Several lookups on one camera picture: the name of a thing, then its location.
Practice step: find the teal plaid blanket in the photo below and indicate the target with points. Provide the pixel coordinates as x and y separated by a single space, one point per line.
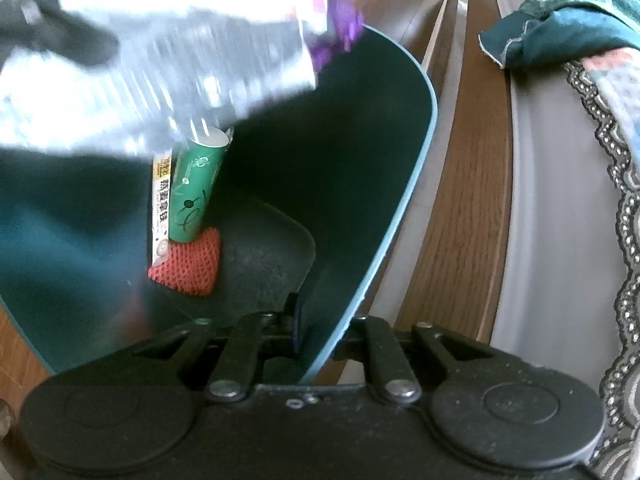
575 25

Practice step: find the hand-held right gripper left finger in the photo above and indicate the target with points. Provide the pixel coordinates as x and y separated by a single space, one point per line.
235 355

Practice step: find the white bedspread with lace trim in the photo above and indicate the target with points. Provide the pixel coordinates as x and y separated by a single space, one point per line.
620 90

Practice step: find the wooden bed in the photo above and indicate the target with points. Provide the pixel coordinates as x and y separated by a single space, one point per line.
540 210

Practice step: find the white sachet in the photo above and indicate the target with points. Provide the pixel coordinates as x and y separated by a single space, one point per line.
162 210

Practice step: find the green tube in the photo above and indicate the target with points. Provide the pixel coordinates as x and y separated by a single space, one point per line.
192 195

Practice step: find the purple white snack packet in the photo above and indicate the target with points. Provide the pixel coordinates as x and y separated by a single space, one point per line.
175 60

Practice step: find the orange foam fruit net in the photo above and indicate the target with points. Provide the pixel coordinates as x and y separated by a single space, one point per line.
195 265

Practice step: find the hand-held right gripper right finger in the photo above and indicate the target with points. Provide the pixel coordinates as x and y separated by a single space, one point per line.
387 360

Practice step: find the dark teal bin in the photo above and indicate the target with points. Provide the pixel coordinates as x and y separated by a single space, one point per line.
350 160

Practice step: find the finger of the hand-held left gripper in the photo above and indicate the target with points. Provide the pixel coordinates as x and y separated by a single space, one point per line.
60 32

